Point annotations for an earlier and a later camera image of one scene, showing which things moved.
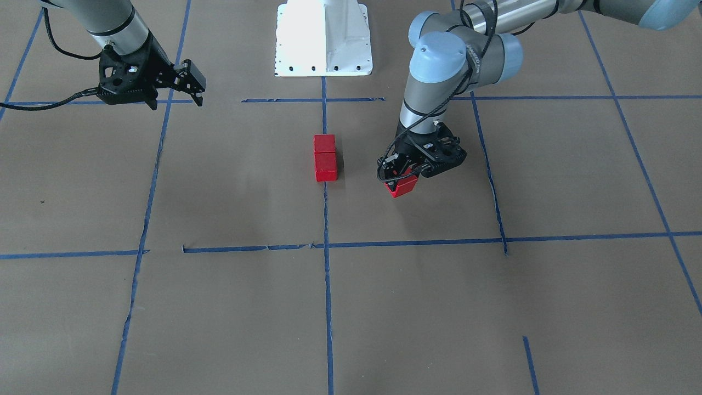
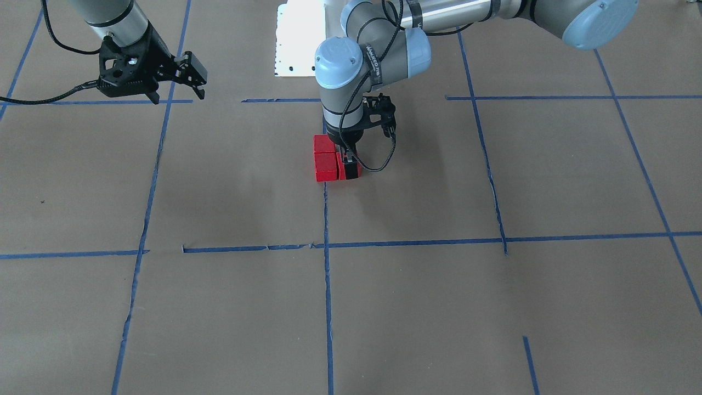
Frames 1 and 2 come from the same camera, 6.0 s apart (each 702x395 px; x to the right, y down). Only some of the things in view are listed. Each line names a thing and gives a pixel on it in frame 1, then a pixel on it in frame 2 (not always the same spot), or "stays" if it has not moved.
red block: x=324 y=143 stays
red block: x=326 y=166 stays
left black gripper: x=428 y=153 -> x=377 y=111
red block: x=405 y=186 -> x=341 y=171
